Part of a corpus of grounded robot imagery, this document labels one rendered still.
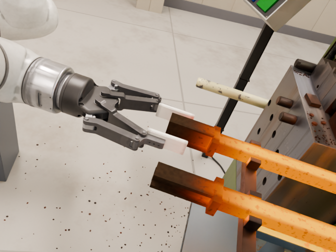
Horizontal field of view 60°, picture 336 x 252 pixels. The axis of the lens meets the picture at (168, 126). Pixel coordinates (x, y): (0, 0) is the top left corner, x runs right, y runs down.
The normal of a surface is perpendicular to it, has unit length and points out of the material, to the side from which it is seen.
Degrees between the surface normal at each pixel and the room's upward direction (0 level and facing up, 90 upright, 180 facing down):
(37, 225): 0
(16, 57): 52
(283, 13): 90
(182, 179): 0
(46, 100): 90
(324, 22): 90
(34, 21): 105
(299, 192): 90
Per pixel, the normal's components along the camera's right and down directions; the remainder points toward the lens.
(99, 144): 0.25, -0.72
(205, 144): -0.22, 0.62
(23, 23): 0.40, 0.83
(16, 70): 0.97, 0.17
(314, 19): 0.06, 0.68
